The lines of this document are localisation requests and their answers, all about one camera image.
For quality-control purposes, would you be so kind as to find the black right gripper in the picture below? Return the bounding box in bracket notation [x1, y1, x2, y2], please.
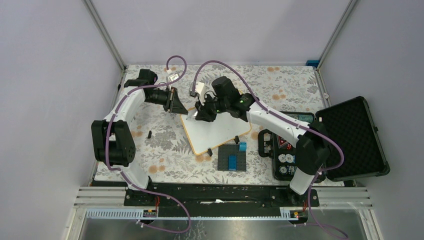
[195, 92, 229, 123]

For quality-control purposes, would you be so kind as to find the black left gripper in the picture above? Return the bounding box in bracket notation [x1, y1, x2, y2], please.
[145, 86, 189, 115]

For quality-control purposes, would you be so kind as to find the yellow framed whiteboard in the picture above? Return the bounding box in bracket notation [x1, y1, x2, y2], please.
[180, 107, 252, 156]

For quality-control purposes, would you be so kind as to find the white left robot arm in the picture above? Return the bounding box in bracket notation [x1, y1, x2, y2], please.
[91, 69, 188, 206]

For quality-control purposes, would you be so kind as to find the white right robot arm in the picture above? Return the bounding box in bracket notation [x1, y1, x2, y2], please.
[189, 76, 331, 206]

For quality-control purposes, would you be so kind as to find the black whiteboard clip foot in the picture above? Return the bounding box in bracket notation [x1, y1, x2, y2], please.
[207, 148, 213, 157]
[234, 135, 240, 144]

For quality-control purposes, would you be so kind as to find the dark grey brick baseplate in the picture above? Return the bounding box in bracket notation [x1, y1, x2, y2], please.
[217, 142, 247, 172]

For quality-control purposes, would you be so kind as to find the light blue toy brick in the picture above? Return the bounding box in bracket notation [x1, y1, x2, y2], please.
[238, 142, 247, 152]

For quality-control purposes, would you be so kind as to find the black poker chip case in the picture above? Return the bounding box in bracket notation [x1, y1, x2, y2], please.
[257, 96, 391, 182]

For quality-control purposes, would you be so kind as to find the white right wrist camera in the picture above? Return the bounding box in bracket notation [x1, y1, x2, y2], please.
[189, 82, 206, 98]

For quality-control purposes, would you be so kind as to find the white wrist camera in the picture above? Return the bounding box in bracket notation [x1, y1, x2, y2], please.
[189, 82, 206, 98]
[167, 73, 180, 83]

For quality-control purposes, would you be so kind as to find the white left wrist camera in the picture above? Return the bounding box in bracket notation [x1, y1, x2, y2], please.
[167, 73, 180, 83]

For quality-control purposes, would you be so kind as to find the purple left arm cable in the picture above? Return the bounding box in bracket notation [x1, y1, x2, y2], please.
[104, 55, 192, 234]

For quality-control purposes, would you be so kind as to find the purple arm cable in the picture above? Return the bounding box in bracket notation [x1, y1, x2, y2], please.
[104, 55, 192, 234]
[189, 59, 349, 240]

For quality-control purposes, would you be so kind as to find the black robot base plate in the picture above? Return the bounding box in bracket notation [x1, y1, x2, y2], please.
[124, 182, 320, 218]

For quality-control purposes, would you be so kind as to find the blue corner bracket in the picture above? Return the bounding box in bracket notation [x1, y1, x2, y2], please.
[305, 60, 320, 68]

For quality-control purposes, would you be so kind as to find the white slotted cable duct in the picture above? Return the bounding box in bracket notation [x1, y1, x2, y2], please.
[85, 207, 300, 221]

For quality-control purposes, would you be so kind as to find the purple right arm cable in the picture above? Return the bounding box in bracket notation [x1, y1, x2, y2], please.
[189, 59, 349, 240]

